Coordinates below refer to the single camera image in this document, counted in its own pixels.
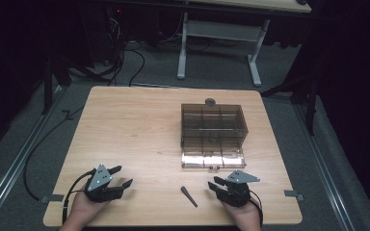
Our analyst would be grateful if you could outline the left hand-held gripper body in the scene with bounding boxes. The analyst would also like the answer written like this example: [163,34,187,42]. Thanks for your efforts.
[84,164,125,204]

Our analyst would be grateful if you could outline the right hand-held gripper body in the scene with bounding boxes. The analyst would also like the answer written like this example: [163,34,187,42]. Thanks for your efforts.
[216,169,261,208]

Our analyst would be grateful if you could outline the dark brown tapered stick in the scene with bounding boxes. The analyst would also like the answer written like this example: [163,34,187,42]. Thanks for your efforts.
[180,185,198,208]

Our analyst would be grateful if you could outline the brown clear compartment box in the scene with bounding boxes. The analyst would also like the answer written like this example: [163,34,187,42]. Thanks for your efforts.
[180,102,250,169]

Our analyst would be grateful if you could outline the person's right hand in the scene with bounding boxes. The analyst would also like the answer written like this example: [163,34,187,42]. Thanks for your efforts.
[221,196,263,231]

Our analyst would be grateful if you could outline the person's left hand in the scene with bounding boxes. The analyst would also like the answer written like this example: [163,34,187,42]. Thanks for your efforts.
[59,189,111,231]

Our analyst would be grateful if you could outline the black metal stand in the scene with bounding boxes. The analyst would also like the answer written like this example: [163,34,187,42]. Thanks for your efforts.
[40,52,72,116]
[259,61,323,137]

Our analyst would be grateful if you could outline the dark equipment with red light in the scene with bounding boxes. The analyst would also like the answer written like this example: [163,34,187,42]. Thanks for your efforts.
[78,2,127,68]

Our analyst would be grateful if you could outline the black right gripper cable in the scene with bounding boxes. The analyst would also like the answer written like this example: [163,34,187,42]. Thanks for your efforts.
[248,189,265,227]

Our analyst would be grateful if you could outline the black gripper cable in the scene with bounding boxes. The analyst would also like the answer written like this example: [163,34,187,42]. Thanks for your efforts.
[61,169,96,225]
[248,189,265,227]

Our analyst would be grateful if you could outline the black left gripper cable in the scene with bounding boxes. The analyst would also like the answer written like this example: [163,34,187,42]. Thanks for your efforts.
[61,169,96,225]

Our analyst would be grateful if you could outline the grey table bracket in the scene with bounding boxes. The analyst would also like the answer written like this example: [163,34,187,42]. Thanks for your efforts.
[40,193,66,204]
[283,189,305,202]

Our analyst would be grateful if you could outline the long black floor cable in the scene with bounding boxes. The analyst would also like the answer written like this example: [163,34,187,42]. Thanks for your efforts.
[22,105,87,203]

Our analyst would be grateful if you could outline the metal floor rail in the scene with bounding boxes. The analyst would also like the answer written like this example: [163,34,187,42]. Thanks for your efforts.
[292,104,358,231]
[0,85,66,227]

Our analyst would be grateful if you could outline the black looped floor cable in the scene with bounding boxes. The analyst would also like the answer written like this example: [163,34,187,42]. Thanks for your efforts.
[126,47,146,88]

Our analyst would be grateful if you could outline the bundle of black cables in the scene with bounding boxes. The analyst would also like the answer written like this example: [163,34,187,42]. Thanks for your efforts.
[66,15,126,87]

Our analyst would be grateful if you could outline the desk with white frame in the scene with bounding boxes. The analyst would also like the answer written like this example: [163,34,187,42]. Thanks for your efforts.
[175,0,313,88]

